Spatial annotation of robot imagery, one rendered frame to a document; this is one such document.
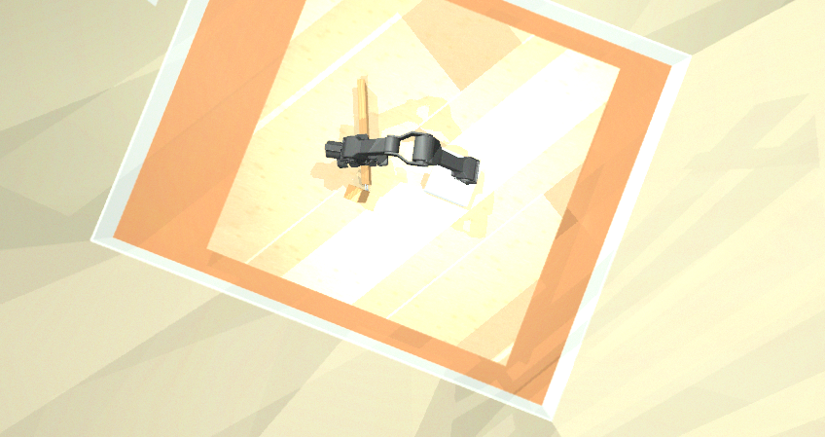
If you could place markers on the light brown wooden rail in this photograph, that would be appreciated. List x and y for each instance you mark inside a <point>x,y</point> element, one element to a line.
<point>364,127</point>

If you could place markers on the light wooden square post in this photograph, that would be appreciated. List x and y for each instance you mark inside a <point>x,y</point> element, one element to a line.
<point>356,194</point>

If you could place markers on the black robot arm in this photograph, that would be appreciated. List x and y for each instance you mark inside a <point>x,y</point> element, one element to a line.
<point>427,150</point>

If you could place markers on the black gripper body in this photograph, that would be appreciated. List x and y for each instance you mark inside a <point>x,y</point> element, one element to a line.
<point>381,160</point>

